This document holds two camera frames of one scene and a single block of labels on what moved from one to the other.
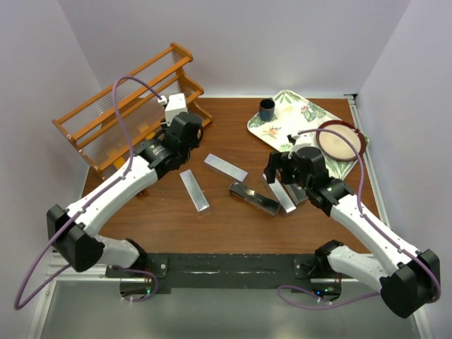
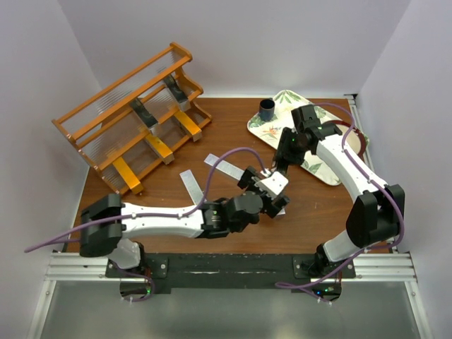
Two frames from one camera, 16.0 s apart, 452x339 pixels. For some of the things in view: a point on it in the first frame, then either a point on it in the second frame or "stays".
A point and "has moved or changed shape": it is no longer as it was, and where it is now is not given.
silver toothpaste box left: (194, 190) stays
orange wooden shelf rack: (111, 123) stays
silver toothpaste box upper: (225, 167) stays
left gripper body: (193, 145) to (267, 199)
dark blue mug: (266, 109) stays
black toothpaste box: (254, 198) has moved or changed shape
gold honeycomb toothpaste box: (119, 162) has moved or changed shape
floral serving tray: (293, 114) stays
